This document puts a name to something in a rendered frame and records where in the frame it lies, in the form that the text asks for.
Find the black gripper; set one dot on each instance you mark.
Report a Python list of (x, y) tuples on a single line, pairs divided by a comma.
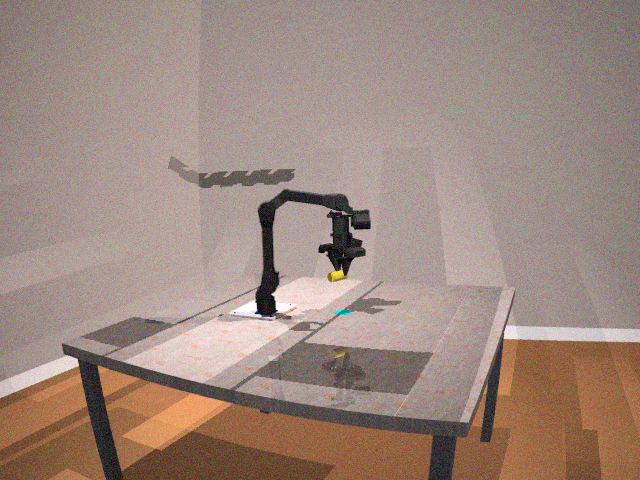
[(341, 242)]

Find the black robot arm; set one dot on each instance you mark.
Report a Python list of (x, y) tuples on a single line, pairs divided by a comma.
[(360, 219)]

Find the yellow tall cylinder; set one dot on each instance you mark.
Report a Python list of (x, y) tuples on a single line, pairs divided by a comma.
[(336, 276)]

